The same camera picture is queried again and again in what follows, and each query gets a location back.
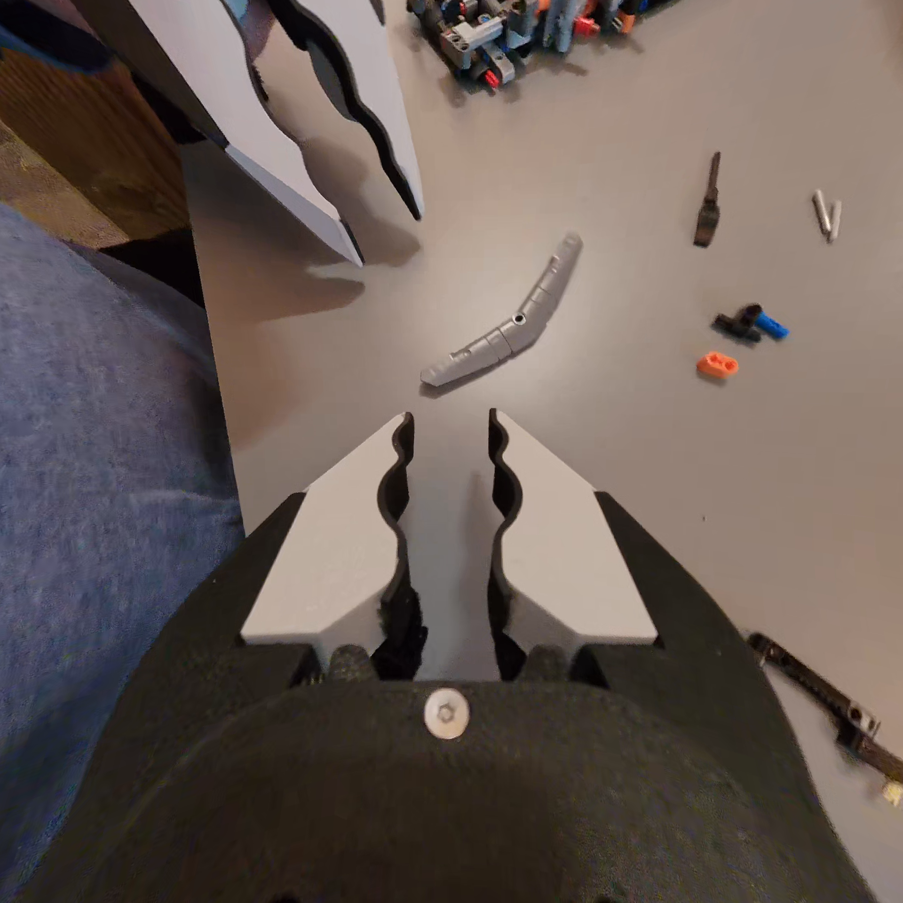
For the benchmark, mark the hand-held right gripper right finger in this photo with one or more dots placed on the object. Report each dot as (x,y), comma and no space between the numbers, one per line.
(564,564)

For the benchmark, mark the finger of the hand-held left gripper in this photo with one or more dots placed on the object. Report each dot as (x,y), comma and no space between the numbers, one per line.
(211,77)
(374,77)

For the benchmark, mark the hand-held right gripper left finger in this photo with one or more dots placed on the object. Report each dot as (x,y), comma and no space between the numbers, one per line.
(331,557)

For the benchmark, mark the small black part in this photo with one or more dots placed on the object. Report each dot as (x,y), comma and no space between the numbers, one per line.
(487,348)

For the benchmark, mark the partly built lego model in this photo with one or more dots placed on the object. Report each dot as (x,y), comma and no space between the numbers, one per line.
(487,35)

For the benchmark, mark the orange lego piece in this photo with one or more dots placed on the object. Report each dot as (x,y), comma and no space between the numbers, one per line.
(716,365)

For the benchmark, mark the black lego beam assembly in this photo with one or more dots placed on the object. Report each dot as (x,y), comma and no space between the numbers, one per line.
(797,670)

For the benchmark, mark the black lego axle piece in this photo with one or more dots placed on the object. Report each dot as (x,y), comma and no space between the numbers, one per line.
(706,219)

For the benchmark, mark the brown wooden cabinet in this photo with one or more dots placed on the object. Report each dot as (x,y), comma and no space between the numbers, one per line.
(84,113)

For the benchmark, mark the person's blue clothed body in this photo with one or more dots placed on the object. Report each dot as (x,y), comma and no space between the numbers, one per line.
(99,494)

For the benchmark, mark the black connector with blue pin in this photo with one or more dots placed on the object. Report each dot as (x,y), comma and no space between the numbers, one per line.
(741,323)

